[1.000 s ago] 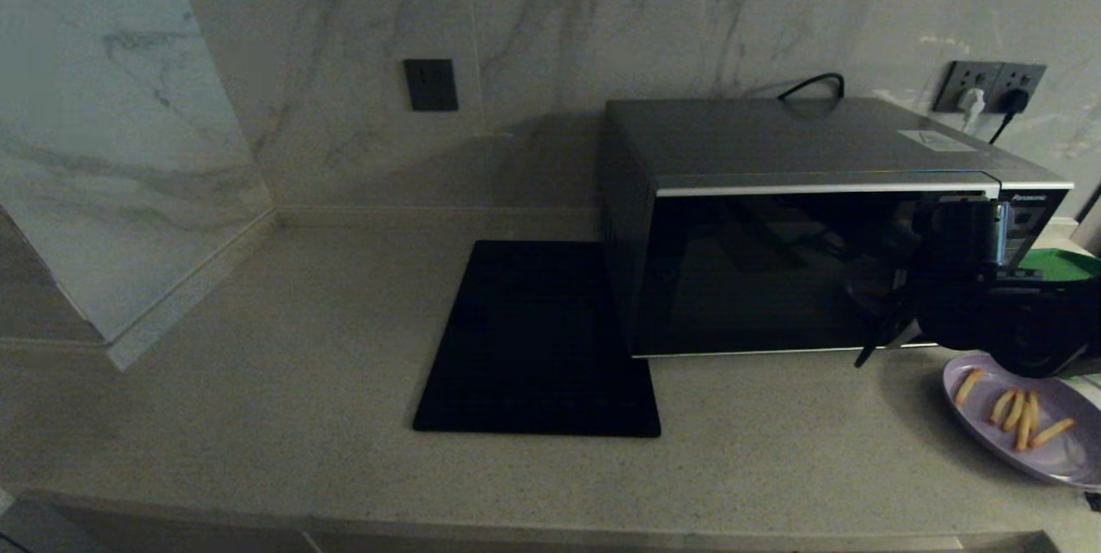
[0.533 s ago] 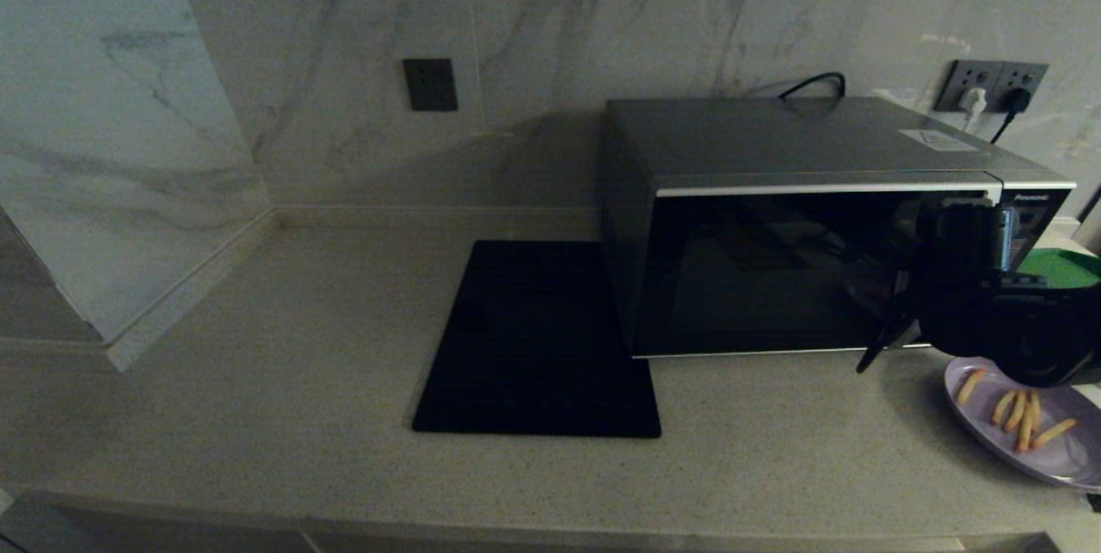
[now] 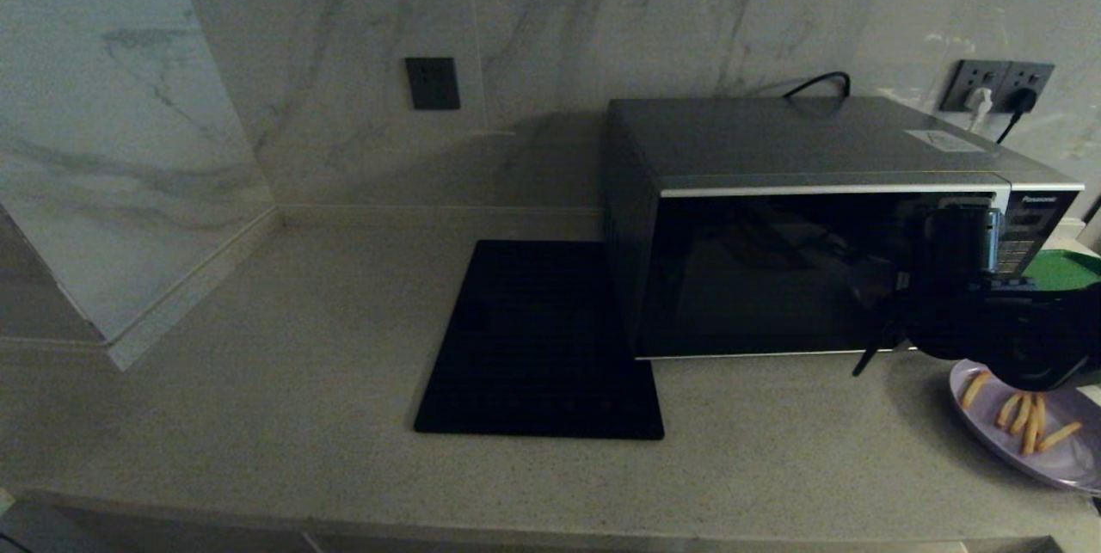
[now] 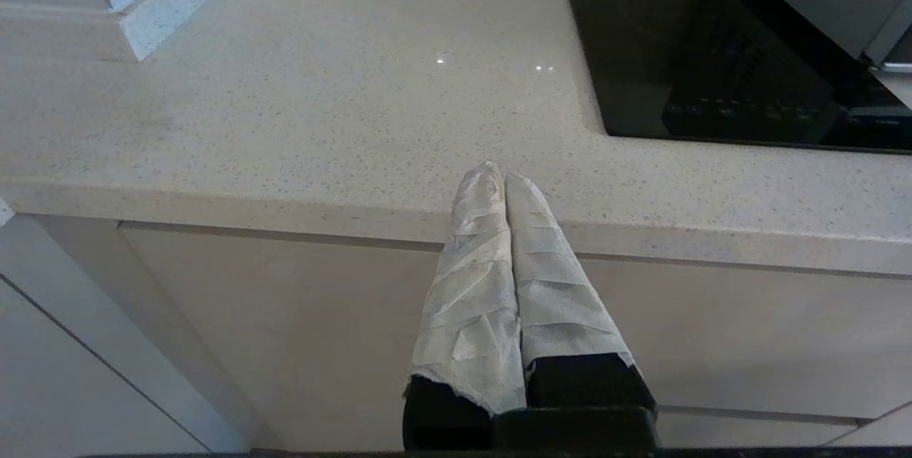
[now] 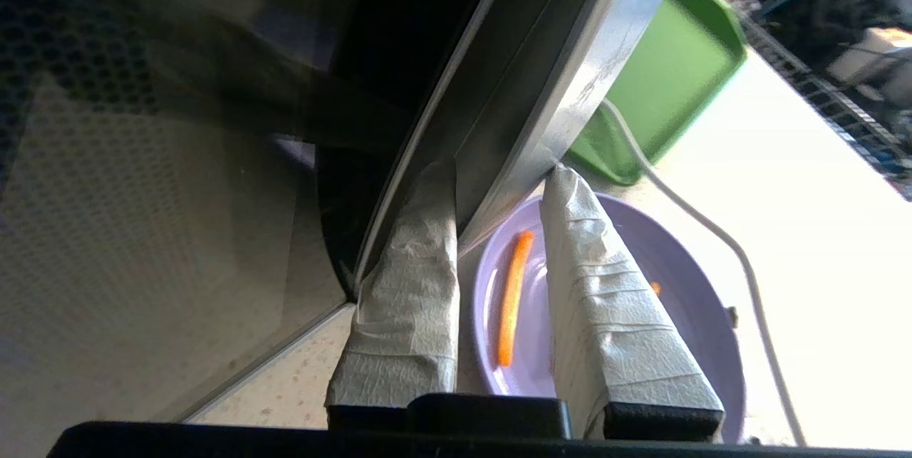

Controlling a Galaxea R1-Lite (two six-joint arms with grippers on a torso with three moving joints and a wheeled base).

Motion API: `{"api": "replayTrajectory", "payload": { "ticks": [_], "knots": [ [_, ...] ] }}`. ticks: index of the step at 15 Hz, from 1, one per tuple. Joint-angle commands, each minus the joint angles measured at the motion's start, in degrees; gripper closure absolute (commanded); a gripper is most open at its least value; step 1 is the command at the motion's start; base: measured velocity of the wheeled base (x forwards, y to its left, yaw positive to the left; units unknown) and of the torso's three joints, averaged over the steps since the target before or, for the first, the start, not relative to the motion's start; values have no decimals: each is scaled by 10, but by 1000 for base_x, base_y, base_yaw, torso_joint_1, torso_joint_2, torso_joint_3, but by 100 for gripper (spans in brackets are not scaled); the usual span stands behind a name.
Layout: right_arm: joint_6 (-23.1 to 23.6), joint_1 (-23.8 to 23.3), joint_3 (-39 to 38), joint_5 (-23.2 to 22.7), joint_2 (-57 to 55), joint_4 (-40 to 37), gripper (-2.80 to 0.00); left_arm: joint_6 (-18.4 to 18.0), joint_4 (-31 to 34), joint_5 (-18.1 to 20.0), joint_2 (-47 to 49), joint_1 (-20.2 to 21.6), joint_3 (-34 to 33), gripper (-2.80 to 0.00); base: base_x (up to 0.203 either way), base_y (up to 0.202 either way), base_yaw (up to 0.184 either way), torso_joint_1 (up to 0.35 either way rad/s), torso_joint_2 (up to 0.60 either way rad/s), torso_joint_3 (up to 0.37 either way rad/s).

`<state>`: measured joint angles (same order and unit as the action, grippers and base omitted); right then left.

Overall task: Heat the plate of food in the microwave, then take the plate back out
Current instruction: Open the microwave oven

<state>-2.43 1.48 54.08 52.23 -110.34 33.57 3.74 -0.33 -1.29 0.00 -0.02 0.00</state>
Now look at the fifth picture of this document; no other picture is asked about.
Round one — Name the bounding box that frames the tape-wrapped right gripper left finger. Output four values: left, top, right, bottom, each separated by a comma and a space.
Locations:
326, 157, 458, 430

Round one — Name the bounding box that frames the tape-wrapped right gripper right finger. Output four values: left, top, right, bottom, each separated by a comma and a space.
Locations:
539, 165, 726, 442

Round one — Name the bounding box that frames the purple plate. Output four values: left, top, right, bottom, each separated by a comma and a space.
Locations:
474, 193, 747, 442

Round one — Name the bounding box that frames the dark glass microwave door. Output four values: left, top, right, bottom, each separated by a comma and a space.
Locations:
0, 0, 693, 425

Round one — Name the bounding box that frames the green plastic tray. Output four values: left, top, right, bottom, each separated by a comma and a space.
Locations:
566, 0, 749, 186

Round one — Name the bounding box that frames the white power cable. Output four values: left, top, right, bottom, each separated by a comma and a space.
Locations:
598, 98, 809, 448

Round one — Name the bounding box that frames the metal wire basket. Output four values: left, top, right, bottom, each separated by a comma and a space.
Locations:
716, 0, 912, 202

